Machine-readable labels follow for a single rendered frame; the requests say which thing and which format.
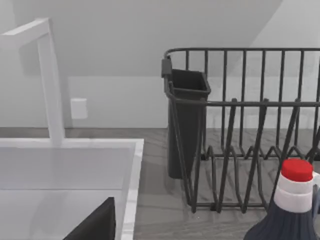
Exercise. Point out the tall white tap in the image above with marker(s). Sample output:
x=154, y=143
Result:
x=48, y=82

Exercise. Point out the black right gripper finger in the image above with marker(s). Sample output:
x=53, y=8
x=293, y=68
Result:
x=97, y=222

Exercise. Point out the white sink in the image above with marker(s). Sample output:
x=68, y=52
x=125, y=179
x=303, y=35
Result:
x=62, y=180

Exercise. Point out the white wall socket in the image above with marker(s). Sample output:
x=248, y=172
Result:
x=79, y=108

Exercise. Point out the dark bottle with red cap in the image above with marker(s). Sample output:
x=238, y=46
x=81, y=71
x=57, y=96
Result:
x=292, y=200

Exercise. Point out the black cutlery holder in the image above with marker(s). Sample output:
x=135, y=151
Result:
x=186, y=125

